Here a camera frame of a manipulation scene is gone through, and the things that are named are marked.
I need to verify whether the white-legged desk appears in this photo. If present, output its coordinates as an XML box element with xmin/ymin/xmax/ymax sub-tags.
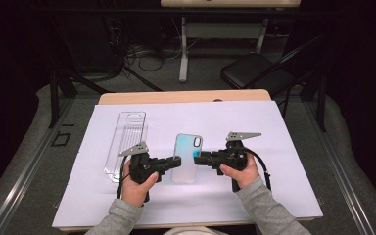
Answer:
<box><xmin>160</xmin><ymin>0</ymin><xmax>303</xmax><ymax>83</ymax></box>

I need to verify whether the black folding chair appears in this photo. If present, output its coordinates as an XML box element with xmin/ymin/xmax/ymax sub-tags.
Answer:
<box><xmin>220</xmin><ymin>32</ymin><xmax>327</xmax><ymax>99</ymax></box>

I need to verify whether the person's left hand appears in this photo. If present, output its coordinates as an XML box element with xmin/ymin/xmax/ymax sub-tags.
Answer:
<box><xmin>120</xmin><ymin>160</ymin><xmax>160</xmax><ymax>208</ymax></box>

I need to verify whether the person's right hand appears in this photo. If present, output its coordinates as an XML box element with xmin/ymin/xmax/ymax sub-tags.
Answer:
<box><xmin>219</xmin><ymin>153</ymin><xmax>262</xmax><ymax>190</ymax></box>

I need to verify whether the metal floor rail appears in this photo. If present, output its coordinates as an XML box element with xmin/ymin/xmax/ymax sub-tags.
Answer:
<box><xmin>0</xmin><ymin>97</ymin><xmax>76</xmax><ymax>235</ymax></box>
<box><xmin>302</xmin><ymin>97</ymin><xmax>376</xmax><ymax>235</ymax></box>

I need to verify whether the black diagonal floor bar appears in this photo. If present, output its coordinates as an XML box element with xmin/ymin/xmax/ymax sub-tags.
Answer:
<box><xmin>122</xmin><ymin>66</ymin><xmax>164</xmax><ymax>93</ymax></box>

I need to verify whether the black metal stand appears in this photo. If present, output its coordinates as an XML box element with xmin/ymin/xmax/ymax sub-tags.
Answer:
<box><xmin>48</xmin><ymin>70</ymin><xmax>112</xmax><ymax>129</ymax></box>
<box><xmin>282</xmin><ymin>72</ymin><xmax>327</xmax><ymax>133</ymax></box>

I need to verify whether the wooden table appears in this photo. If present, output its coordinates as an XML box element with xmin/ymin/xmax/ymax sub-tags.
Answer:
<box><xmin>58</xmin><ymin>89</ymin><xmax>317</xmax><ymax>233</ymax></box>

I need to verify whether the clear plastic packaging tray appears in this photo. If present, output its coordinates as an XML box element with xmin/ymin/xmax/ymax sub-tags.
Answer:
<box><xmin>103</xmin><ymin>111</ymin><xmax>149</xmax><ymax>184</ymax></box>

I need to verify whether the right hand-held gripper cable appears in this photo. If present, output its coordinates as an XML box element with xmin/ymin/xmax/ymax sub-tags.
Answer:
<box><xmin>244</xmin><ymin>148</ymin><xmax>272</xmax><ymax>192</ymax></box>

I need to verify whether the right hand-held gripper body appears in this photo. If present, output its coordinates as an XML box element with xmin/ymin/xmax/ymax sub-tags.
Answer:
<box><xmin>211</xmin><ymin>131</ymin><xmax>262</xmax><ymax>171</ymax></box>

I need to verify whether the person's white clothing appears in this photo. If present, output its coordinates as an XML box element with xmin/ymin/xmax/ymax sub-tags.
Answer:
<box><xmin>163</xmin><ymin>225</ymin><xmax>226</xmax><ymax>235</ymax></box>

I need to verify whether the left hand-held gripper cable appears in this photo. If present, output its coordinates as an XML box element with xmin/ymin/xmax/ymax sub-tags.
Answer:
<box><xmin>116</xmin><ymin>156</ymin><xmax>132</xmax><ymax>201</ymax></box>

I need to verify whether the iridescent phone case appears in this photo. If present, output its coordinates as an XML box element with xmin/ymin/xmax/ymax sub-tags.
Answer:
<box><xmin>170</xmin><ymin>132</ymin><xmax>204</xmax><ymax>184</ymax></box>

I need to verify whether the bundle of floor cables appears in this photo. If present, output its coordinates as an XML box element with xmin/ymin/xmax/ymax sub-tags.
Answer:
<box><xmin>109</xmin><ymin>18</ymin><xmax>199</xmax><ymax>73</ymax></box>

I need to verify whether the white board sheet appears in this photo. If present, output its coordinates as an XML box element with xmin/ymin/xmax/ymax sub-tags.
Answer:
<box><xmin>52</xmin><ymin>100</ymin><xmax>324</xmax><ymax>229</ymax></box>

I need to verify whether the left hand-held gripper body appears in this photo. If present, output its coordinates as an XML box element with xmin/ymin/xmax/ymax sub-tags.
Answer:
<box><xmin>118</xmin><ymin>141</ymin><xmax>168</xmax><ymax>185</ymax></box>

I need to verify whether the hand-held gripper cable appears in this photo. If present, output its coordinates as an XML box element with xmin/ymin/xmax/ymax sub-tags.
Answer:
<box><xmin>116</xmin><ymin>156</ymin><xmax>132</xmax><ymax>201</ymax></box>
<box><xmin>244</xmin><ymin>148</ymin><xmax>272</xmax><ymax>192</ymax></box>

